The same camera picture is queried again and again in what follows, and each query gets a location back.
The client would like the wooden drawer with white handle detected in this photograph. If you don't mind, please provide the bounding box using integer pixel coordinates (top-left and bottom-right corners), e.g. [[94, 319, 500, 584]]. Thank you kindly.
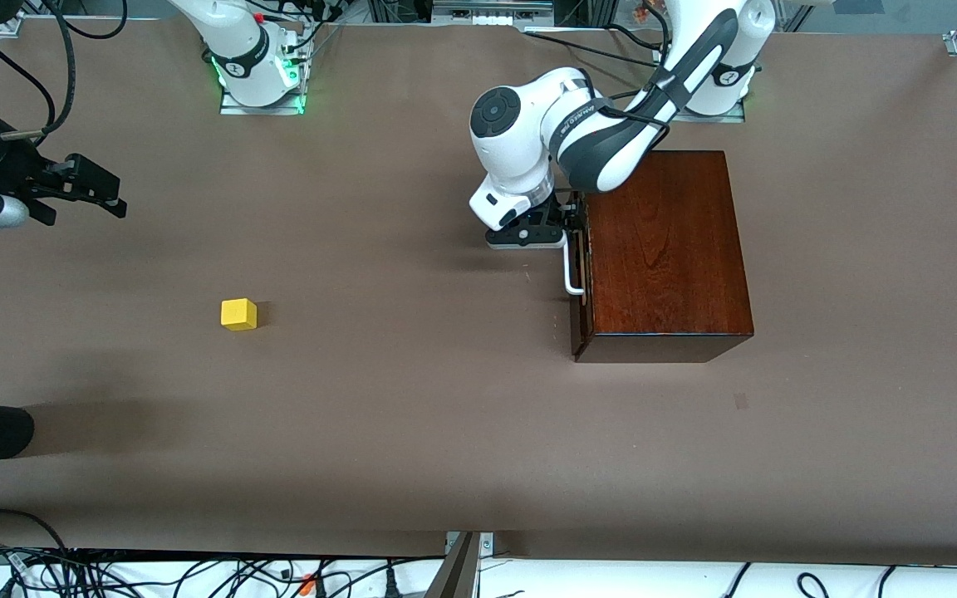
[[563, 228, 594, 358]]

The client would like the yellow cube block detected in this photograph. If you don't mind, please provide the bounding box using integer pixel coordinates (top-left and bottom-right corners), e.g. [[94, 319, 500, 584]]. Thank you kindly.
[[221, 299, 258, 332]]

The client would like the dark wooden cabinet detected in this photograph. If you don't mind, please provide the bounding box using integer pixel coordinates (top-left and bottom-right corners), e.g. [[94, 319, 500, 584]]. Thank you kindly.
[[570, 150, 755, 364]]

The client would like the white power strip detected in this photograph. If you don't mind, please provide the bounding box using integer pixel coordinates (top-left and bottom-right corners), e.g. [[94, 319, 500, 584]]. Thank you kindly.
[[433, 0, 556, 27]]

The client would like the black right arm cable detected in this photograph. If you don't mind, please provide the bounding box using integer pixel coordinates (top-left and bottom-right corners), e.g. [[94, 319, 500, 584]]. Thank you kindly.
[[0, 0, 130, 142]]

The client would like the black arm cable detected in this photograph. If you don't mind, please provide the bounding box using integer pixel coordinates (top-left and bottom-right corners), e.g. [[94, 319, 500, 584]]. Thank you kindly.
[[591, 79, 672, 130], [0, 0, 130, 142]]

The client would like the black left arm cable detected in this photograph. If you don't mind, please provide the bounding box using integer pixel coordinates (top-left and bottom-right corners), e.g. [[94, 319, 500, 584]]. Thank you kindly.
[[591, 79, 672, 130]]

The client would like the long black table cable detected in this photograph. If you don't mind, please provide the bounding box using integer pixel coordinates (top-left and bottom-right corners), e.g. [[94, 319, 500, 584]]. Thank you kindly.
[[524, 29, 670, 71]]

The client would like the short black table cable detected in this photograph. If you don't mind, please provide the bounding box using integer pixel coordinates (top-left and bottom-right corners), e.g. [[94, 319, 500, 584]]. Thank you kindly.
[[607, 23, 667, 55]]

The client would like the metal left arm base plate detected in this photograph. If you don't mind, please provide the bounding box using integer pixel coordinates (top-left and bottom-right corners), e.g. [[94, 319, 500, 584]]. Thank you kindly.
[[670, 50, 749, 124]]

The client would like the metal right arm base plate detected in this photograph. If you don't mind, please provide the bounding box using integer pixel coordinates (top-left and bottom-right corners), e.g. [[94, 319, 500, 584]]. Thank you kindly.
[[219, 42, 310, 115]]

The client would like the black base cable bundle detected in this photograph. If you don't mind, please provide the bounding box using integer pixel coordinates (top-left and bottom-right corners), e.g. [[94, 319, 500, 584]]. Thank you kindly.
[[267, 0, 348, 59]]

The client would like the black looped floor cable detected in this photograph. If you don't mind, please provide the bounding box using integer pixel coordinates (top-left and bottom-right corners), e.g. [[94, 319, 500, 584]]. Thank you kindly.
[[0, 508, 72, 553]]

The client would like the grey metal bracket beam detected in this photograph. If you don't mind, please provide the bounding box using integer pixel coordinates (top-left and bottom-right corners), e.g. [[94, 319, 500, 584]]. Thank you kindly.
[[425, 532, 496, 598]]

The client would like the black cable tangle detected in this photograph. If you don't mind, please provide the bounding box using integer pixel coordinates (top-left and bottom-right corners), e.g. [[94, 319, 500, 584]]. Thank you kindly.
[[0, 542, 446, 598]]

